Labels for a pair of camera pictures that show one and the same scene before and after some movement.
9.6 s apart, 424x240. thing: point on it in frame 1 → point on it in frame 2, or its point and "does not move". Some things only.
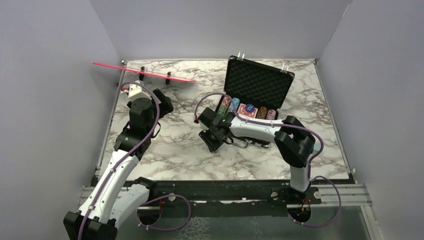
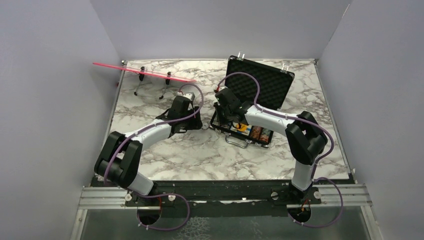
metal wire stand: [142, 76] does not move
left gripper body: [164, 107] → [192, 123]
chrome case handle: [248, 141] does not move
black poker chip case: [246, 142] → [250, 81]
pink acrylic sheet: [143, 71] does not move
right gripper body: [213, 129] → [223, 115]
